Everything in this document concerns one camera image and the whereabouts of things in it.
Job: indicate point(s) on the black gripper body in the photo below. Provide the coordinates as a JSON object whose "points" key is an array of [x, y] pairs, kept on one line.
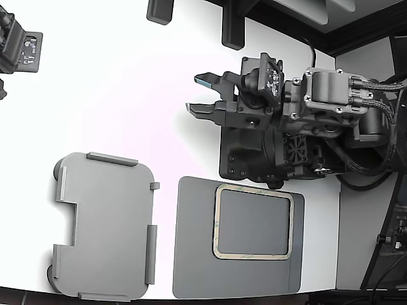
{"points": [[251, 119]]}

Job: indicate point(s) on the black wrist camera circuit board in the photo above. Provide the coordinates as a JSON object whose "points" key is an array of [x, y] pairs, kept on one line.
{"points": [[270, 77]]}

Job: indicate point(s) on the short black bracket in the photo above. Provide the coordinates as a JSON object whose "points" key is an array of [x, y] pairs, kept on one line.
{"points": [[159, 12]]}

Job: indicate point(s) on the black camera with circuit board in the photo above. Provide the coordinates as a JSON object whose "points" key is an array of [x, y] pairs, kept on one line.
{"points": [[12, 41]]}

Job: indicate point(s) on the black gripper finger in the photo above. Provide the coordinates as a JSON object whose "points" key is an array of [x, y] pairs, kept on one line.
{"points": [[203, 110], [211, 81]]}

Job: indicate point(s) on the gray rectangular mat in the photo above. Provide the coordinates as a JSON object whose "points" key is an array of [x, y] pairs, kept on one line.
{"points": [[194, 238]]}

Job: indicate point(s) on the black clamp with knobs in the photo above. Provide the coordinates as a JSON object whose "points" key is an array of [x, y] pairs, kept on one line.
{"points": [[400, 235]]}

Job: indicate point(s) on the tan rectangular frame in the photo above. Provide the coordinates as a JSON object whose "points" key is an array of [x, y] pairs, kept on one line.
{"points": [[251, 256]]}

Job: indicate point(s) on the black metal stand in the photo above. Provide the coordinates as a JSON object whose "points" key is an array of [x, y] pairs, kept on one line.
{"points": [[378, 267]]}

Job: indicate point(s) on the black six-joint robot arm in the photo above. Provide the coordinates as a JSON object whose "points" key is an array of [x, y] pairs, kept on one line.
{"points": [[324, 87]]}

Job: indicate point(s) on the small black mount piece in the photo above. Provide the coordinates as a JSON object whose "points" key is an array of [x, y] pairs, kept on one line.
{"points": [[2, 90]]}

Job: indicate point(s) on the black flat panel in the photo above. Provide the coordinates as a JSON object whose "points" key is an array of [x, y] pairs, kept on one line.
{"points": [[401, 54]]}

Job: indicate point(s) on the gray plastic box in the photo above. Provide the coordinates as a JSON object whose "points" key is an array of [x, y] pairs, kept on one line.
{"points": [[108, 222]]}

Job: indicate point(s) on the long black bracket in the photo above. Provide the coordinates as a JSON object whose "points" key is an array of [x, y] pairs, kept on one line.
{"points": [[233, 28]]}

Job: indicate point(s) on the black shelf beam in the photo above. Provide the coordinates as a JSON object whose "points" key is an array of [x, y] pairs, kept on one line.
{"points": [[349, 35]]}

